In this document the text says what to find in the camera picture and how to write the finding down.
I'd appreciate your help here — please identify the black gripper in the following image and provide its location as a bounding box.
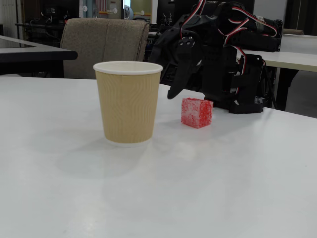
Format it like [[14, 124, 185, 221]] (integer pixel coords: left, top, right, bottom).
[[158, 1, 225, 100]]

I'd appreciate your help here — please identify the red sponge cube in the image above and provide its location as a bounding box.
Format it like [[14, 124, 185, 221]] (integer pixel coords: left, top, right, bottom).
[[180, 97, 214, 129]]

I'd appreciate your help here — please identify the tan paper cup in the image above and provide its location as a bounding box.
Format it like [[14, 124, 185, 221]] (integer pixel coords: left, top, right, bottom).
[[93, 61, 164, 149]]

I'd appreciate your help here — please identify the brown fabric chair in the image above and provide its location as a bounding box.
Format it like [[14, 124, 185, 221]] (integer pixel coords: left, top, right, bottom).
[[60, 17, 151, 80]]

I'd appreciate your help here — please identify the white table with black legs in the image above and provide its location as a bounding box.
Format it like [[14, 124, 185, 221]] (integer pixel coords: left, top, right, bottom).
[[236, 33, 317, 112]]

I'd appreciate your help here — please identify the american flag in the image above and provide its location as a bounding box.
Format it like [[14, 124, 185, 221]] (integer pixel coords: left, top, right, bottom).
[[95, 0, 108, 12]]

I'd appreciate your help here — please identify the beige chair back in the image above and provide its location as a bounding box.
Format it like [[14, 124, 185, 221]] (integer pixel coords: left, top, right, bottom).
[[282, 28, 305, 36]]

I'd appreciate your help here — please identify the black equipment workbench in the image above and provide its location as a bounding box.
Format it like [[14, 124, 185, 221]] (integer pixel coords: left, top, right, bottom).
[[14, 4, 68, 48]]

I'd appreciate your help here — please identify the dark table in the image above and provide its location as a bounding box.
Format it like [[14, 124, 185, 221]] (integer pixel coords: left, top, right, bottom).
[[0, 34, 79, 77]]

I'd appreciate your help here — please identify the red white black servo cable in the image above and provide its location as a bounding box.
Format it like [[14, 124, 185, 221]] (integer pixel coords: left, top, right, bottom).
[[217, 6, 278, 43], [180, 0, 207, 39], [232, 47, 248, 105]]

